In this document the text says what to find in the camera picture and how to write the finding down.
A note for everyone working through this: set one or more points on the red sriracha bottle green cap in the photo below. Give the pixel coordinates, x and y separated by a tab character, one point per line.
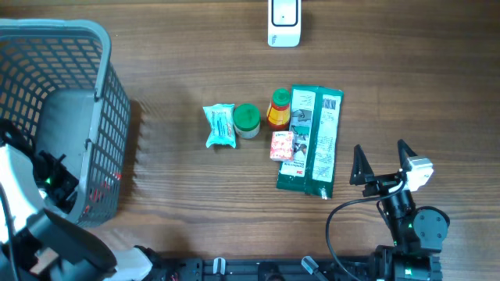
278	114

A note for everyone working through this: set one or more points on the grey plastic shopping basket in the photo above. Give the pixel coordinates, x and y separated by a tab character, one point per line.
59	86

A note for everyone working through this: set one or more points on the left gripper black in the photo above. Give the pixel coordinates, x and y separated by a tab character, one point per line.
67	183

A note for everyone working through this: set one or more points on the small red candy box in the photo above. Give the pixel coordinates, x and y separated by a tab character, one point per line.
281	148

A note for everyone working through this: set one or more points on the teal white tissue packet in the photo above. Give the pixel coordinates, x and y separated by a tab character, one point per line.
221	122

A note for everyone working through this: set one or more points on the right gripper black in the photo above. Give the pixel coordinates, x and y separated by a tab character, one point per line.
357	176

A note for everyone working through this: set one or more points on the green 3M gloves package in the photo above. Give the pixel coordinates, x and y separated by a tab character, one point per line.
315	117

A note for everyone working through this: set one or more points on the white barcode scanner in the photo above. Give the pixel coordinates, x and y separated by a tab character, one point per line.
284	23

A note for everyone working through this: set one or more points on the green lid white jar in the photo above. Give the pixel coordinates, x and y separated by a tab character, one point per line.
247	120

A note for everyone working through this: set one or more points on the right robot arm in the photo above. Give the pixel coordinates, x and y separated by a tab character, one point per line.
418	233

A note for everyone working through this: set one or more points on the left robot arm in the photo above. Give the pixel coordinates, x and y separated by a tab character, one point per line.
40	244

